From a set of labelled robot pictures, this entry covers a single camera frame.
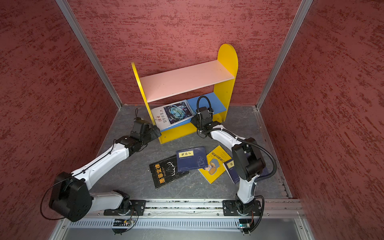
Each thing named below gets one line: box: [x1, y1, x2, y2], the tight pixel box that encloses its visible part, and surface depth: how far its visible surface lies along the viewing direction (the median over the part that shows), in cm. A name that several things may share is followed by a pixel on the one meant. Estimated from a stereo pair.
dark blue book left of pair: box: [224, 159, 240, 185], surface depth 87 cm
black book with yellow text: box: [149, 155, 190, 190], surface depth 87 cm
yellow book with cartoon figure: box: [198, 145, 232, 184], surface depth 90 cm
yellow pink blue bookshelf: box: [131, 43, 239, 145], surface depth 83 cm
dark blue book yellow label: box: [176, 146, 208, 172], surface depth 91 cm
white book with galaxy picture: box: [151, 99, 197, 131], surface depth 97 cm
